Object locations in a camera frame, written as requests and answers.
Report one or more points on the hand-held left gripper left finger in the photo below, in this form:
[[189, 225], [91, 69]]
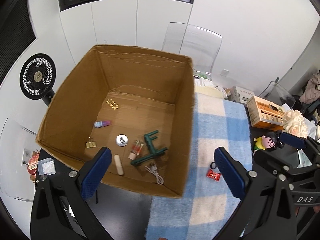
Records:
[[96, 172]]

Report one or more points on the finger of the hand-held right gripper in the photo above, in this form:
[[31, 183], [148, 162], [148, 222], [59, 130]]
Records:
[[270, 160], [292, 140]]

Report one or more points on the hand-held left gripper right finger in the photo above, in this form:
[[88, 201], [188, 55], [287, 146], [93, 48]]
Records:
[[230, 172]]

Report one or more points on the red candy packet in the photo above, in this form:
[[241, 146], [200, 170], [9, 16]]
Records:
[[213, 175]]

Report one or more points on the cream wooden stick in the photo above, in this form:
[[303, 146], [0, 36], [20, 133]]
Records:
[[119, 165]]

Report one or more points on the gold binder clip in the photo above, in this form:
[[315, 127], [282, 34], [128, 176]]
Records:
[[90, 144]]

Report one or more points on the silver metal disc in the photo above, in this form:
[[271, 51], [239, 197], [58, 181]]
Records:
[[122, 140]]

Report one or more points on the small red bottle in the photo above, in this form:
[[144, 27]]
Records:
[[136, 150]]

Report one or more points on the small purple bottle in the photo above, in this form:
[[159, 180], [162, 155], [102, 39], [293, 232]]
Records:
[[102, 124]]

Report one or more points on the gold star hair clip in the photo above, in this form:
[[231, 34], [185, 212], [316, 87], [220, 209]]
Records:
[[113, 104]]

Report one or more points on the brown cardboard box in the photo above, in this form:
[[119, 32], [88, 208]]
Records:
[[125, 80]]

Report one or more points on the cartoon boy figure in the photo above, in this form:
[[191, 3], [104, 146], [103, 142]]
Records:
[[266, 142]]

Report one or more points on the cream rose bouquet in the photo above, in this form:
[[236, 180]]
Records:
[[296, 122]]

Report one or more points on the orange cardboard box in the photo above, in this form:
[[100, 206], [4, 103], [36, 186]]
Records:
[[266, 115]]

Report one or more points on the blue checkered blanket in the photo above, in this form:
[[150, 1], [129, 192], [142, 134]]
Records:
[[200, 142]]

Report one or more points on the clear acrylic chair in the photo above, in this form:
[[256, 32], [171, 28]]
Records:
[[192, 47], [15, 160], [277, 92]]

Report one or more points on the small clear plastic box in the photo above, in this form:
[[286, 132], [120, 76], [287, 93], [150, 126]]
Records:
[[46, 167]]

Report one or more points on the pink clothes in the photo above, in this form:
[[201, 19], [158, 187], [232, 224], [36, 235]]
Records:
[[311, 87]]

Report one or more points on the colourful snack packets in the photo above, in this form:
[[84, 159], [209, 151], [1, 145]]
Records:
[[32, 166]]

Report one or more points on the white cardboard box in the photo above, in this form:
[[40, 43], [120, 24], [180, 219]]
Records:
[[241, 93]]

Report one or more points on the cream towel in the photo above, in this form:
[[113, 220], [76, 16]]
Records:
[[207, 92]]

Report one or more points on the white cloth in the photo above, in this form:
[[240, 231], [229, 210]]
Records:
[[207, 82]]

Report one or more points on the black desk fan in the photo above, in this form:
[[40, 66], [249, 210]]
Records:
[[37, 76]]

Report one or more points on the black window blind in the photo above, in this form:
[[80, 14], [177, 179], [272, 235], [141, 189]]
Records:
[[15, 22]]

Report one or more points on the white wall socket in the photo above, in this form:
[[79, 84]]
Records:
[[225, 73]]

